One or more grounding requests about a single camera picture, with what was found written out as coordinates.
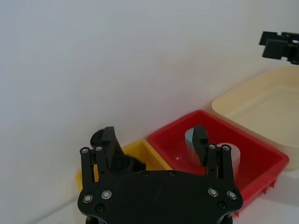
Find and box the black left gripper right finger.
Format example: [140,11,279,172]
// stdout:
[192,124,235,182]

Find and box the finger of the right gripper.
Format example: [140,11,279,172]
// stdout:
[262,39,299,65]
[258,30,299,45]

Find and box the white cylinder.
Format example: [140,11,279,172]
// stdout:
[216,142,242,175]

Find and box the red plastic bin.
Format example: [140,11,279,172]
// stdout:
[147,110,290,213]

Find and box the yellow plastic bin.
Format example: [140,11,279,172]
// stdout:
[75,139,171,197]

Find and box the white table cloth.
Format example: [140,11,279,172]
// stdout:
[28,169,299,224]

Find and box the blue-grey cylinder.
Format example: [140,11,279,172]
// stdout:
[185,129,202,162]

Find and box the black cylinder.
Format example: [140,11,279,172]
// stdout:
[90,129,147,175]

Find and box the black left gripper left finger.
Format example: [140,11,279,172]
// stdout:
[79,126,125,188]

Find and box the cream plastic bin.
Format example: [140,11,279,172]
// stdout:
[211,65,299,173]

